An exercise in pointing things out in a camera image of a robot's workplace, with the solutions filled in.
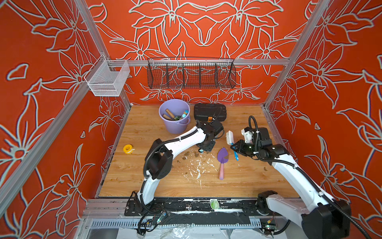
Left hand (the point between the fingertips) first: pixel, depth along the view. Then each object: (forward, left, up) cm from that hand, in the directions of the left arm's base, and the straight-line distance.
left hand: (206, 146), depth 86 cm
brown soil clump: (-2, +12, -9) cm, 15 cm away
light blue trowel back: (-9, +4, +10) cm, 14 cm away
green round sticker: (-29, -5, -9) cm, 30 cm away
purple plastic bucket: (+27, +20, +4) cm, 34 cm away
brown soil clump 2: (-1, +6, -9) cm, 10 cm away
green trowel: (+20, +26, +1) cm, 33 cm away
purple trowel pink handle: (-2, -11, -8) cm, 14 cm away
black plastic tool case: (+34, -2, -6) cm, 34 cm away
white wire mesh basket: (+33, +66, +22) cm, 77 cm away
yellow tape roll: (-2, +50, -7) cm, 50 cm away
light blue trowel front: (+16, +15, +8) cm, 24 cm away
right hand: (-3, -13, +7) cm, 15 cm away
